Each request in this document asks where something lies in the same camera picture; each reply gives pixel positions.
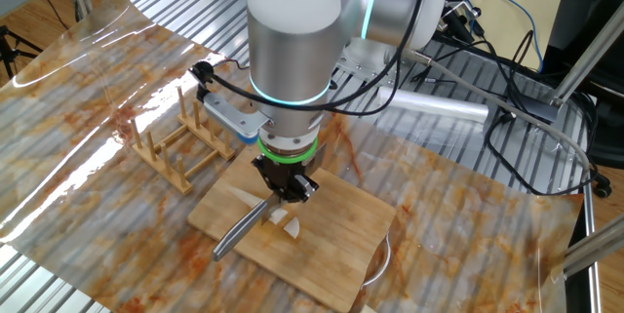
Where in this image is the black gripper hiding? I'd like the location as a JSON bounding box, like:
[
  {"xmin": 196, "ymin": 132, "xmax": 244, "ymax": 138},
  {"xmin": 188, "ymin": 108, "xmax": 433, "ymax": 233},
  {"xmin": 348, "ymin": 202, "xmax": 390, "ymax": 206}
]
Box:
[{"xmin": 251, "ymin": 155, "xmax": 321, "ymax": 205}]

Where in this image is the steel cleaver knife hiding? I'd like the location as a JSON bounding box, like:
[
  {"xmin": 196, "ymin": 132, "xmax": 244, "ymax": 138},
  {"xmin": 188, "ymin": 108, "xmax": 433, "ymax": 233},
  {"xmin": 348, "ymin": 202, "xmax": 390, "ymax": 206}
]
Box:
[{"xmin": 213, "ymin": 142, "xmax": 327, "ymax": 262}]

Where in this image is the white radish slice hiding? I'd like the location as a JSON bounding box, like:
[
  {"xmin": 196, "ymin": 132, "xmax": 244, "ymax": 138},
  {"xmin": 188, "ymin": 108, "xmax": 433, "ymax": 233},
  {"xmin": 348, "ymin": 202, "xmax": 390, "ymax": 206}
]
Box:
[
  {"xmin": 267, "ymin": 208, "xmax": 290, "ymax": 226},
  {"xmin": 283, "ymin": 215, "xmax": 302, "ymax": 240}
]

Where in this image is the tapered white radish piece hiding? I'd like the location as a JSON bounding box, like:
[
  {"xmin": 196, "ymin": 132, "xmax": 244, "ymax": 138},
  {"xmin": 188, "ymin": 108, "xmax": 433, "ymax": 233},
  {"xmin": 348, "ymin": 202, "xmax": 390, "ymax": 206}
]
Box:
[{"xmin": 227, "ymin": 186, "xmax": 264, "ymax": 210}]

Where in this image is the wooden cutting board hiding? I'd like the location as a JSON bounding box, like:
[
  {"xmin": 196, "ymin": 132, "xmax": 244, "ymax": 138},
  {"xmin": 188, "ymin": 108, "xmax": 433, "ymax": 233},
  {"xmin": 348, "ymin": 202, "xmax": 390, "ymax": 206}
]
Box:
[{"xmin": 187, "ymin": 136, "xmax": 397, "ymax": 313}]

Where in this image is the wooden peg rack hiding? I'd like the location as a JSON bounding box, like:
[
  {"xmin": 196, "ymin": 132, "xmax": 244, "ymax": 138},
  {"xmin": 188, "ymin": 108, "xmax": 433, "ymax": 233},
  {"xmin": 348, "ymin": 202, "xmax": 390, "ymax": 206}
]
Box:
[{"xmin": 129, "ymin": 86, "xmax": 236, "ymax": 196}]

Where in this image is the clear plastic film roll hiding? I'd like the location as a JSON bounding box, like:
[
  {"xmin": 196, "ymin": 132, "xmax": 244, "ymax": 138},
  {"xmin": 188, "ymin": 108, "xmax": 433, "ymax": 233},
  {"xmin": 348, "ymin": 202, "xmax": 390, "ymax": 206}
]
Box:
[{"xmin": 377, "ymin": 86, "xmax": 490, "ymax": 124}]

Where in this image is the marble pattern plastic mat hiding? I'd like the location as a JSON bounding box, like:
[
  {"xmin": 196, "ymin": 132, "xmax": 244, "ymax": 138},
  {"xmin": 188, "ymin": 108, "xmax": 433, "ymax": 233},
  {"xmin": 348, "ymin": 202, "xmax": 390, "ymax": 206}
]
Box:
[{"xmin": 0, "ymin": 0, "xmax": 585, "ymax": 313}]

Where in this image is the silver black clamp tool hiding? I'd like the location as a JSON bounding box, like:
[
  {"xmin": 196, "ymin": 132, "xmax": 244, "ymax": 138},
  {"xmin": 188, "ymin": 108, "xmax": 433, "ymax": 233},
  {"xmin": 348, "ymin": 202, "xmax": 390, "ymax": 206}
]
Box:
[{"xmin": 436, "ymin": 0, "xmax": 484, "ymax": 44}]

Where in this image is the black tripod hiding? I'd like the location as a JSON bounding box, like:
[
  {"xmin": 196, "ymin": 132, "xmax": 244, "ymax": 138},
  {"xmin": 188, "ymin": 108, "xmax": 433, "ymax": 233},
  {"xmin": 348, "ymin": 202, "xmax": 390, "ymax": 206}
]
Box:
[{"xmin": 0, "ymin": 24, "xmax": 44, "ymax": 80}]

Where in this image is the beige desk panel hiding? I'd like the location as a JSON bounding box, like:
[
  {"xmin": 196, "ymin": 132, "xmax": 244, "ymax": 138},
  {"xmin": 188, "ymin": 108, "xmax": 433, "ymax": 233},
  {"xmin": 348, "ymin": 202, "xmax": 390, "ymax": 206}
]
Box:
[{"xmin": 450, "ymin": 0, "xmax": 574, "ymax": 73}]

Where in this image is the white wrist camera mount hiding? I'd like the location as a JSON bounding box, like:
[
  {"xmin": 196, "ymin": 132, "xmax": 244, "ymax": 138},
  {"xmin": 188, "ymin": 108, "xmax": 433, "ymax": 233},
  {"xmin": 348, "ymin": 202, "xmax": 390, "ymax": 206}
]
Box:
[{"xmin": 197, "ymin": 91, "xmax": 272, "ymax": 144}]

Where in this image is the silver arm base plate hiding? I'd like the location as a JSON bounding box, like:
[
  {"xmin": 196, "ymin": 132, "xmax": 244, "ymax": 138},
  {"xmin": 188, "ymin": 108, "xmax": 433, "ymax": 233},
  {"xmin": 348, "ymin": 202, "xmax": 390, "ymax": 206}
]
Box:
[{"xmin": 335, "ymin": 44, "xmax": 406, "ymax": 85}]

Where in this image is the black camera cable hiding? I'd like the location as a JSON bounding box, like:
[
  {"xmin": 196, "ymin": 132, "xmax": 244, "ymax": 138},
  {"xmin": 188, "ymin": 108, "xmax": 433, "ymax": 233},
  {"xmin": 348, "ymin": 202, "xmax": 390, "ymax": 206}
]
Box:
[{"xmin": 190, "ymin": 0, "xmax": 435, "ymax": 109}]

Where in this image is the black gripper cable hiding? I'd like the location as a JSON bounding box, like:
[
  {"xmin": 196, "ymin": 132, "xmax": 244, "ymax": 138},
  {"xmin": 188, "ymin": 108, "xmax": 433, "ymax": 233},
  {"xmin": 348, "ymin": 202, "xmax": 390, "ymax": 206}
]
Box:
[{"xmin": 331, "ymin": 54, "xmax": 407, "ymax": 117}]

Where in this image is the grey hose with connector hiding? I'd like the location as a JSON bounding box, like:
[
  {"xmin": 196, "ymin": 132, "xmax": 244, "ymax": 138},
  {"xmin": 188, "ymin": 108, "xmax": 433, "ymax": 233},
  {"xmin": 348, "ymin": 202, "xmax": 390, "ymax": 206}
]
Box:
[{"xmin": 398, "ymin": 44, "xmax": 594, "ymax": 180}]

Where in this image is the black looped cable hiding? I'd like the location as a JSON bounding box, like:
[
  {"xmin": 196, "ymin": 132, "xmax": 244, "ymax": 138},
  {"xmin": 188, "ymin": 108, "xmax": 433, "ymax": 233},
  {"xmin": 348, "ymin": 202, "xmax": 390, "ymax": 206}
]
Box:
[{"xmin": 485, "ymin": 107, "xmax": 601, "ymax": 197}]

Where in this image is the blue cable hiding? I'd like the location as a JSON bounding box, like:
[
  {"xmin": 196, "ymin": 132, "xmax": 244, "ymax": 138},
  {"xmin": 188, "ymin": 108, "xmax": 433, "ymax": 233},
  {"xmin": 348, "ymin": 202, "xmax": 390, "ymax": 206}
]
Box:
[{"xmin": 462, "ymin": 0, "xmax": 545, "ymax": 73}]

